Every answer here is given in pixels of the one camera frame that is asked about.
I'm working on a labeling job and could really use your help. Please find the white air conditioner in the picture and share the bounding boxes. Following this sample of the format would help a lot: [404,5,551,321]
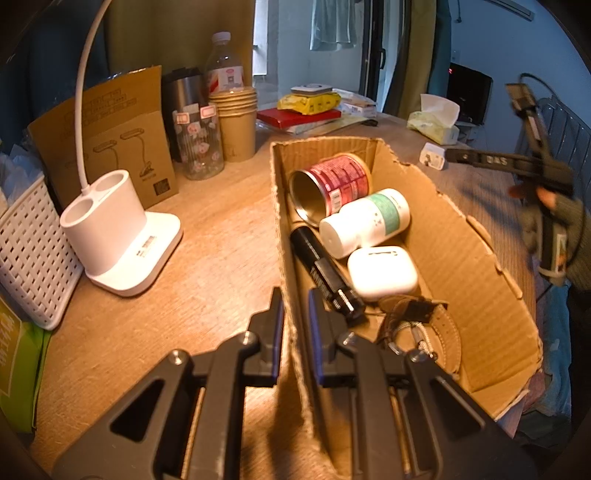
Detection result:
[462,0,536,21]

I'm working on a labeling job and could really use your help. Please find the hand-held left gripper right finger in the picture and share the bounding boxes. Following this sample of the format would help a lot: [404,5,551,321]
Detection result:
[307,288,539,480]

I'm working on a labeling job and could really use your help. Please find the dark metal chair back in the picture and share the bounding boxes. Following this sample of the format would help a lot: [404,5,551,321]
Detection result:
[536,95,591,185]

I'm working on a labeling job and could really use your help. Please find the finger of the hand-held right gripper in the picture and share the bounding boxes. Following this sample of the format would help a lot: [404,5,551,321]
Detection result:
[445,147,548,174]
[505,82,552,160]

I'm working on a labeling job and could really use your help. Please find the red book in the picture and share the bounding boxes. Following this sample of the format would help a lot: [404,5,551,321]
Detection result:
[256,108,342,130]

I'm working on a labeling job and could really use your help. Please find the grey flat device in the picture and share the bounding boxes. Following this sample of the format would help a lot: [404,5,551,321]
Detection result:
[290,83,333,97]

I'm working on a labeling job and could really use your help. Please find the white charger adapter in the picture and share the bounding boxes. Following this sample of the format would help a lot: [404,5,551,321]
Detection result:
[418,141,448,171]

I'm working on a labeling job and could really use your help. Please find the pile of white packets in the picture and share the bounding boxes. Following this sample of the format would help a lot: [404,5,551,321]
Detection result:
[339,90,378,117]

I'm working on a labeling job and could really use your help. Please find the hanging light cloth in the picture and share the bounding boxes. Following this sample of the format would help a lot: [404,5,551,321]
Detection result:
[308,0,358,51]

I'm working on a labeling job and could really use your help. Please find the grey braided lanyard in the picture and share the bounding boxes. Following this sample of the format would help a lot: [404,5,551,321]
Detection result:
[385,320,438,358]

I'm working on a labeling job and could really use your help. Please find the printed blanket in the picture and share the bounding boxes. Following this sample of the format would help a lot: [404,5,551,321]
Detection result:
[499,277,575,446]

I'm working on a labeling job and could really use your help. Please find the yellow wet wipes pack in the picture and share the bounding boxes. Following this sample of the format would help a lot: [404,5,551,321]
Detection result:
[277,91,342,116]

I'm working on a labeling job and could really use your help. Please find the black door frame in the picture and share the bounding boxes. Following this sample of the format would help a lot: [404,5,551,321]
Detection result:
[360,0,387,112]

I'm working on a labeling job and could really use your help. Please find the stack of brown paper cups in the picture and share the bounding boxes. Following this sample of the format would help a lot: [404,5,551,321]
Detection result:
[209,87,258,163]

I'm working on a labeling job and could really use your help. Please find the white earbuds case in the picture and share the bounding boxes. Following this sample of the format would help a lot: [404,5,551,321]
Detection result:
[347,246,419,302]

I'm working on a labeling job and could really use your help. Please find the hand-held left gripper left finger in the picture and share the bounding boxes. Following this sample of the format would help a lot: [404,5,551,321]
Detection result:
[51,286,286,480]

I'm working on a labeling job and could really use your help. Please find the yellow green curtain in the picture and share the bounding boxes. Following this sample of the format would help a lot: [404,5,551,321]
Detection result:
[108,0,256,86]
[383,0,438,116]

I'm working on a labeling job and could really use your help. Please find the steel tumbler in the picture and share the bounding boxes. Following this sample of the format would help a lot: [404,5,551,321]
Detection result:
[161,68,208,162]

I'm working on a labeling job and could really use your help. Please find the brown leather strap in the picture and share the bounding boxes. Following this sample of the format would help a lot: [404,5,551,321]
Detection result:
[378,295,462,374]

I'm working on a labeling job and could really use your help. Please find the black flashlight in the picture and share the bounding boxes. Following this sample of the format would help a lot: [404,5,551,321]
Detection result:
[289,224,366,326]

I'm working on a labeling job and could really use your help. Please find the torn cardboard box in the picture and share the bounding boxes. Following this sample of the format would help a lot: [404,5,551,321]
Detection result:
[269,136,544,480]

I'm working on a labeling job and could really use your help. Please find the floral drinking glass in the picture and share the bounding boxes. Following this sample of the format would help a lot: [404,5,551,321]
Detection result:
[173,102,225,181]

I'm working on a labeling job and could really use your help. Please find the red tin can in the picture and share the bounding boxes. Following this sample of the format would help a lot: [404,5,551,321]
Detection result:
[288,153,372,227]

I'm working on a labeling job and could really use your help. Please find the clear water bottle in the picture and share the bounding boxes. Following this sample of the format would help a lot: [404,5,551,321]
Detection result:
[204,31,245,100]

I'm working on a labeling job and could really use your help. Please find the white desk lamp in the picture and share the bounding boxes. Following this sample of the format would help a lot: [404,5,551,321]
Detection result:
[60,0,184,297]

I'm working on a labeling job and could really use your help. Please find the person's right hand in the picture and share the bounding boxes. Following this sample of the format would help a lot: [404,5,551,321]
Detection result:
[509,184,591,288]

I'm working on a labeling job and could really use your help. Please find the white pill bottle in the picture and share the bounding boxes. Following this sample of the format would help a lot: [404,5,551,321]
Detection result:
[318,188,411,260]

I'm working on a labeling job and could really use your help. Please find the white plastic basket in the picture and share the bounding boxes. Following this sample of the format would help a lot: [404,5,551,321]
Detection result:
[0,175,84,330]

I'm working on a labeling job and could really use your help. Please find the black monitor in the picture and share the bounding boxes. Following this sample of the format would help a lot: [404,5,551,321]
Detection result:
[445,65,494,125]

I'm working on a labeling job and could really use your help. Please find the brown cardboard lamp package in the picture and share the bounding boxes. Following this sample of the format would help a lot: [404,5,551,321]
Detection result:
[28,65,180,213]

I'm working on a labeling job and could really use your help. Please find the yellow tissue pack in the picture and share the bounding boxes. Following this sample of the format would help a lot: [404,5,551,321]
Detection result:
[406,93,461,146]

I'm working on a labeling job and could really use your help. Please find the green wipes pack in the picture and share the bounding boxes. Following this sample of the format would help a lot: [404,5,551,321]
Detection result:
[0,295,52,433]

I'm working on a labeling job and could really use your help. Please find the clear plastic bags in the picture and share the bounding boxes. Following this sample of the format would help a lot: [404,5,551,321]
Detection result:
[0,143,47,204]

